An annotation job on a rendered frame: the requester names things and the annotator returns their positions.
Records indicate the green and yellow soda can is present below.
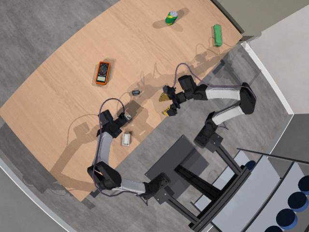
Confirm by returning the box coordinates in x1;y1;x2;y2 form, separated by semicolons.
165;11;178;25

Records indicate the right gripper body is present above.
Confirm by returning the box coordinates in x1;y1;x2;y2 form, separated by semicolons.
166;92;187;116

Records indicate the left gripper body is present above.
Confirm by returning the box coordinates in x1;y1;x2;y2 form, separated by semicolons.
114;128;123;138

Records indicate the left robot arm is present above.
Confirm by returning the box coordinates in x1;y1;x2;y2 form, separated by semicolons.
87;110;169;200

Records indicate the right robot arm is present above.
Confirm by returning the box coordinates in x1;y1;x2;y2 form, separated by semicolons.
163;75;256;146

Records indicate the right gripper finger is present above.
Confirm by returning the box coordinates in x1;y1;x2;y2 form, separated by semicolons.
159;93;170;102
162;106;170;116

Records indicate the orange digital multimeter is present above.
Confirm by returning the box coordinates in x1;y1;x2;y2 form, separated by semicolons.
95;61;110;85

